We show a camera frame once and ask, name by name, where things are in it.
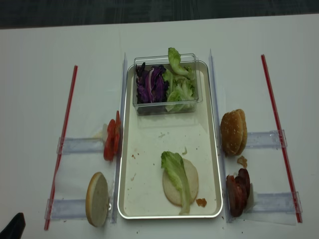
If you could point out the orange crumb on tray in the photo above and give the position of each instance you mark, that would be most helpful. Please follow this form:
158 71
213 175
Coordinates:
201 202

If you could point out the brown crumb on table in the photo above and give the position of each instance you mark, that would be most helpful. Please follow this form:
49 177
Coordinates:
242 161

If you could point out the stacked meat patty slices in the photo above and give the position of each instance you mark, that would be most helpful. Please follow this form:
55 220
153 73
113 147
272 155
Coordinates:
238 189

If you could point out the white bun half left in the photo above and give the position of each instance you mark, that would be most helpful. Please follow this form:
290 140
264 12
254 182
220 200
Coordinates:
97 200

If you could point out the left lower clear divider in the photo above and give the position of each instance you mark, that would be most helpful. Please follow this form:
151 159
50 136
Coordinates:
61 209

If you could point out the left red strip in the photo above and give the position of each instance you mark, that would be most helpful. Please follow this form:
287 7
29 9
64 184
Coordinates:
63 134

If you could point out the tomato slices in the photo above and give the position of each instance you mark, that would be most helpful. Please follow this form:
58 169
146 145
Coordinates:
113 137

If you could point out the left upper clear divider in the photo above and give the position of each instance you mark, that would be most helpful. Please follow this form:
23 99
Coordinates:
67 145

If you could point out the green lettuce in box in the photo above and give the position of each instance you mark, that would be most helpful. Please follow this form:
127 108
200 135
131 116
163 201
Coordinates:
181 79

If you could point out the black object bottom left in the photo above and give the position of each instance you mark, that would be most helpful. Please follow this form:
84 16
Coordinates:
15 228

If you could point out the right lower clear divider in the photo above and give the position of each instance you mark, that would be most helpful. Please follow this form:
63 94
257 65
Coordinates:
285 202

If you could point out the white metal tray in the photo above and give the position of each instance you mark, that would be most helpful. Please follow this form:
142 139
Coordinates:
192 135

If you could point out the red strip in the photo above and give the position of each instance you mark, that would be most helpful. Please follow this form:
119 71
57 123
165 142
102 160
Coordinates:
284 150
63 134

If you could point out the right clear long rail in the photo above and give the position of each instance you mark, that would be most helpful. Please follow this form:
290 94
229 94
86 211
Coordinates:
220 152

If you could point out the purple cabbage leaves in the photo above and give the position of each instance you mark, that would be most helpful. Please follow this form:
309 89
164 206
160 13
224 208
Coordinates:
151 86

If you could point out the sesame bun rear half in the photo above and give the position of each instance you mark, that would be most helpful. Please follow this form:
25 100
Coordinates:
244 138

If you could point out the right red strip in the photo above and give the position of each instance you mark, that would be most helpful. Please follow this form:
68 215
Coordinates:
284 150

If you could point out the clear plastic salad box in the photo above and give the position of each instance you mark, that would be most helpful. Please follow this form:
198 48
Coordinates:
159 108

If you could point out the sesame bun half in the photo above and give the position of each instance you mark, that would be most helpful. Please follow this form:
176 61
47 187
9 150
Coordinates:
231 129
244 138

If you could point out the bottom bun slice on tray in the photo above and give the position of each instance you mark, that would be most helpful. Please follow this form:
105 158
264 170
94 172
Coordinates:
172 194

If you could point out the lettuce leaf on bun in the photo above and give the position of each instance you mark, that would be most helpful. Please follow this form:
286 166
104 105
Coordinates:
173 165

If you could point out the sesame bun front half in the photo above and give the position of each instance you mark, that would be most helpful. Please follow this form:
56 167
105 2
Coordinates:
231 129

